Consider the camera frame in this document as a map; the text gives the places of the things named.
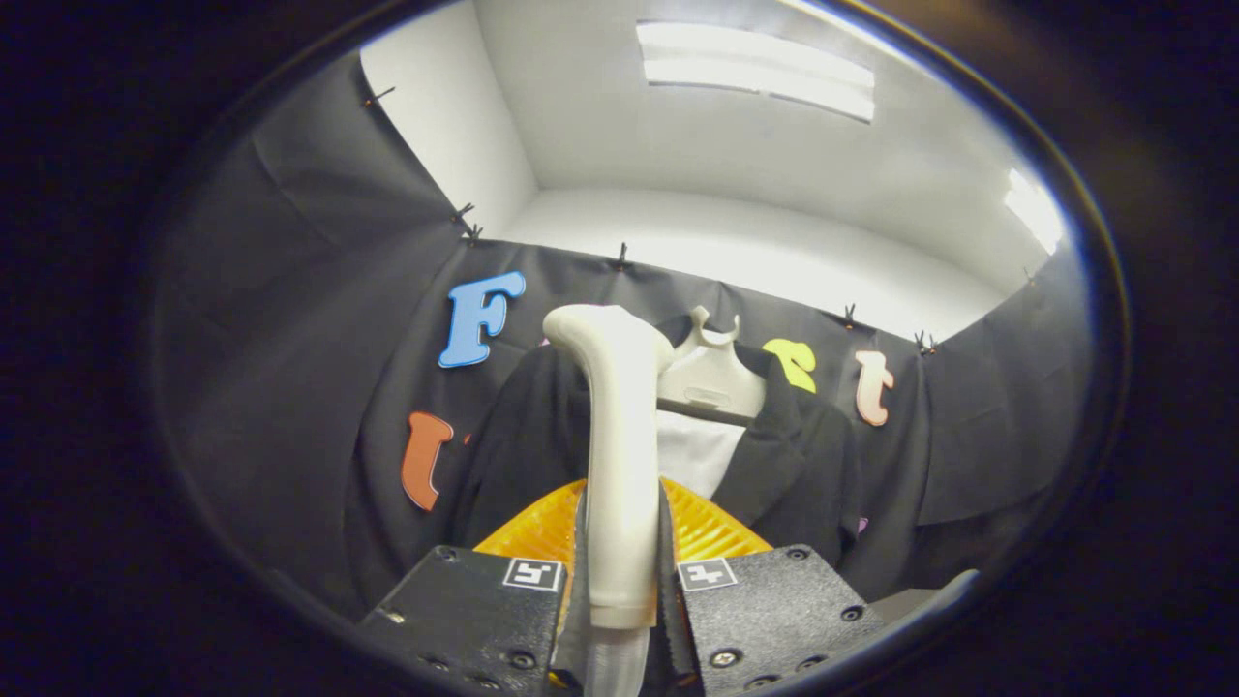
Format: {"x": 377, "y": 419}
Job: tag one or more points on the black backdrop cloth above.
{"x": 290, "y": 339}

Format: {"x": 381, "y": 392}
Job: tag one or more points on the small ceiling light panel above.
{"x": 1034, "y": 208}

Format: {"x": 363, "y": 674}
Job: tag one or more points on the long ceiling light panel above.
{"x": 755, "y": 73}

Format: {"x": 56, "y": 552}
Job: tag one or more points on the white plastic hanger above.
{"x": 711, "y": 382}

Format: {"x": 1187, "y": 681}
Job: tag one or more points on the black suit jacket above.
{"x": 803, "y": 465}

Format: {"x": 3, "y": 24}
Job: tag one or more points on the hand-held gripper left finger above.
{"x": 578, "y": 620}

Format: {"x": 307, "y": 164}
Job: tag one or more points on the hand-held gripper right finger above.
{"x": 670, "y": 620}

